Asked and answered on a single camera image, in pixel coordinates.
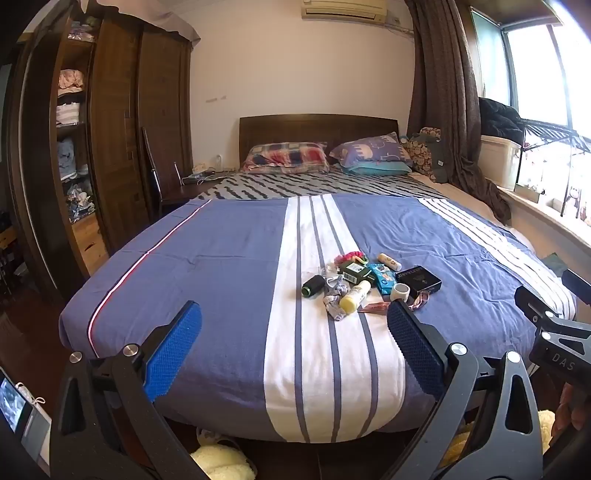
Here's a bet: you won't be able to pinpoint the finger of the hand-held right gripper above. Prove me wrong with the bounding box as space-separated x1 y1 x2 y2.
514 285 557 326
562 268 591 306

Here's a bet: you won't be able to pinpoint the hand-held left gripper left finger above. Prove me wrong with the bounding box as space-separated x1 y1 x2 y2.
50 300 208 480

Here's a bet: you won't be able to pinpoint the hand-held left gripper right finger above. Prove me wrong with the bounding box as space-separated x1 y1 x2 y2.
383 300 543 480

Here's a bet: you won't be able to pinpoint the blue snack packet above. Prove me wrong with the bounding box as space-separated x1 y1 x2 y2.
367 263 399 296

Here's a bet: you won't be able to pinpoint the white cloth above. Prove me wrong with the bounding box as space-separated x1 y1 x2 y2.
76 0 202 45
322 276 349 324

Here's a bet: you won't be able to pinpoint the person's right hand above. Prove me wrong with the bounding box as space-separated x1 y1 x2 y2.
554 382 591 446

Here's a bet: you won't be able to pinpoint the black flat box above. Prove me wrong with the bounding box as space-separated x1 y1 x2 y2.
396 265 443 298

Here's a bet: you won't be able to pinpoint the yellow plastic bottle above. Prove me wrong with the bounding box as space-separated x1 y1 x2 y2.
339 280 372 315

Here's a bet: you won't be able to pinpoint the yellow plush blanket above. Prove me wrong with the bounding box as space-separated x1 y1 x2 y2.
438 410 556 468

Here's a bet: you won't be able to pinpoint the grey slipper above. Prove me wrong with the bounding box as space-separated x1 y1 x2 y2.
196 425 242 448

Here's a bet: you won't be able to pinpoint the dark green box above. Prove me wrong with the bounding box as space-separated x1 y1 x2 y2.
341 267 376 287

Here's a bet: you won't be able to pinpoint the yellow plush slipper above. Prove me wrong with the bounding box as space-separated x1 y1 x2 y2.
190 438 256 480

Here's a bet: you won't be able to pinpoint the white storage box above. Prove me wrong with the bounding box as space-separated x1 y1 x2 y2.
480 135 525 191

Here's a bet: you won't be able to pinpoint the wooden nightstand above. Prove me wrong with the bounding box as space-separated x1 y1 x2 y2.
159 171 237 214

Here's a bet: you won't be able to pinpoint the black drying rack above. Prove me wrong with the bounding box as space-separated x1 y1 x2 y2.
514 117 591 219

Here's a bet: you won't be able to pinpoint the tablet device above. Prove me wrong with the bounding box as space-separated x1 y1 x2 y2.
0 367 52 477

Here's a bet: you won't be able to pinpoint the green bag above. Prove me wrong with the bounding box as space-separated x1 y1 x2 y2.
422 133 452 184

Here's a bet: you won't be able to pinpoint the dark wooden chair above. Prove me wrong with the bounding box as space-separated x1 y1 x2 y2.
140 127 186 219

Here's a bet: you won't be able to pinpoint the black jacket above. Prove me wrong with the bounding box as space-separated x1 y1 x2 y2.
479 97 527 147

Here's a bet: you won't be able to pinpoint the teal pillow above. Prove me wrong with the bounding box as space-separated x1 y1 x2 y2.
339 159 413 177

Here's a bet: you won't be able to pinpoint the brown patterned cushion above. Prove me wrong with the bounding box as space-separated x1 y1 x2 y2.
401 128 439 178

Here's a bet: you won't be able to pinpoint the grey zebra striped sheet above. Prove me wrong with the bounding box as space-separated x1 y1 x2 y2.
193 168 445 202

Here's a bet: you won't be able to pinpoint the purple cartoon pillow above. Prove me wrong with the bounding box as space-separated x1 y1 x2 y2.
329 132 413 169

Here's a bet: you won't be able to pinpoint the light blue folded clothes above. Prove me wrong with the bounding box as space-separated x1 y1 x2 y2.
59 139 89 182

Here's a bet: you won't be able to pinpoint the wooden wardrobe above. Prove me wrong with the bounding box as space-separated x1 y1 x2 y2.
9 0 195 296

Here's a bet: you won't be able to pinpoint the plaid pillow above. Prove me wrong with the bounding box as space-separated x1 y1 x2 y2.
242 142 330 174

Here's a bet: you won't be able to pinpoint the brown curtain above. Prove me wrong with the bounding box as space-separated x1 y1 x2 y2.
405 0 512 223

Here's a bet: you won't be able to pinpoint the white striped folded clothes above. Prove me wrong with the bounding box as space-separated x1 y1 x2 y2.
56 102 84 125

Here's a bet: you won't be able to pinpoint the pink folded clothes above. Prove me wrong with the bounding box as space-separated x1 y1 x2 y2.
58 69 86 92

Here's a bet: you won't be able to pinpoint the white cloth on wardrobe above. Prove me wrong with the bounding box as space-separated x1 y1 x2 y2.
76 0 202 45

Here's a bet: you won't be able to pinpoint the air conditioner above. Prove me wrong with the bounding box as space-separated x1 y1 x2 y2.
301 0 387 24

